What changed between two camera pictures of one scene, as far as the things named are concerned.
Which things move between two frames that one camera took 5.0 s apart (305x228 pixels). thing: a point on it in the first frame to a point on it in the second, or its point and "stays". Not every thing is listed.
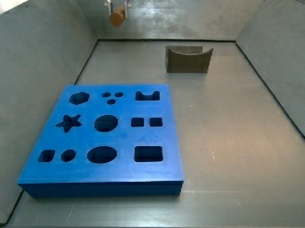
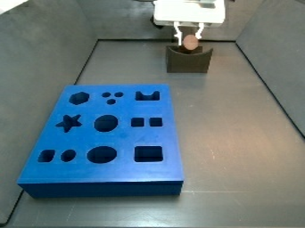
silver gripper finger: x=126 y=4 to x=203 y=12
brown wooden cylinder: x=117 y=16 to x=191 y=42
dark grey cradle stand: x=188 y=59 stays
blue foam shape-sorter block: x=110 y=145 stays
